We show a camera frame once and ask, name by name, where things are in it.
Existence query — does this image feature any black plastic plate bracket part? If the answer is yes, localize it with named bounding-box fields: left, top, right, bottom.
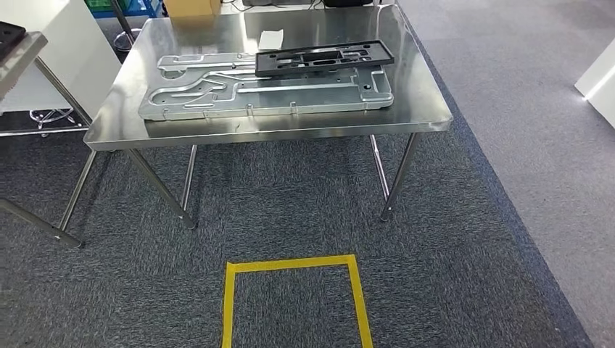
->
left=255, top=39, right=395, bottom=78

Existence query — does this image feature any stainless steel workbench table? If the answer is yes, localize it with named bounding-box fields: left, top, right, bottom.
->
left=0, top=30, right=93, bottom=249
left=57, top=4, right=453, bottom=231

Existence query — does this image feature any grey machined aluminium plate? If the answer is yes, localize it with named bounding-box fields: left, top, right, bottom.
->
left=138, top=51, right=395, bottom=122

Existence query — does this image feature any yellow floor tape square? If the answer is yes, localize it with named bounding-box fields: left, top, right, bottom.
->
left=220, top=254, right=375, bottom=348

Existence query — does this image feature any white paper sheet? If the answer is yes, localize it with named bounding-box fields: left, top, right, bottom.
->
left=258, top=29, right=284, bottom=51

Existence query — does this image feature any brown cardboard box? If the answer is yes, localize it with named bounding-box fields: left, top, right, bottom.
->
left=163, top=0, right=222, bottom=19

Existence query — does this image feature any chrome pole round base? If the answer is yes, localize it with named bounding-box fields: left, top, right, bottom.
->
left=109, top=0, right=143, bottom=53

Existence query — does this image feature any green plastic bin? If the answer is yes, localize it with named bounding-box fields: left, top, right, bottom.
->
left=85, top=0, right=128, bottom=12

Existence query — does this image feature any white cabinet panel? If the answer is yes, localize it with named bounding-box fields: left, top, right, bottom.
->
left=0, top=0, right=123, bottom=116

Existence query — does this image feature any white box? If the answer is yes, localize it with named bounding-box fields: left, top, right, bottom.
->
left=574, top=37, right=615, bottom=130

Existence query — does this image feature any black boxy object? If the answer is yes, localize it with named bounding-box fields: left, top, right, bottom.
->
left=0, top=21, right=28, bottom=61

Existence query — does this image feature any metal wire frame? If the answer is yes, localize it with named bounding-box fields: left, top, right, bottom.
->
left=29, top=107, right=77, bottom=131

